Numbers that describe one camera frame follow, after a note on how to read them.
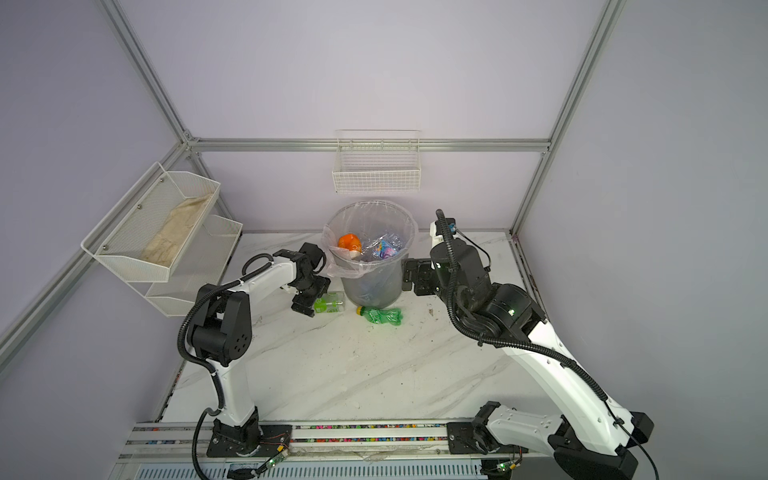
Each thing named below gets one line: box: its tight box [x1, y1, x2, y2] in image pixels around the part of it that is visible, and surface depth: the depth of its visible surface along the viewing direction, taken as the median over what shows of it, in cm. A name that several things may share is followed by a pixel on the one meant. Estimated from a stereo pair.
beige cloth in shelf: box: [141, 194, 213, 267], surface depth 81 cm
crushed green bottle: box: [356, 306, 403, 326], surface depth 94 cm
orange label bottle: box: [337, 233, 363, 259], surface depth 92 cm
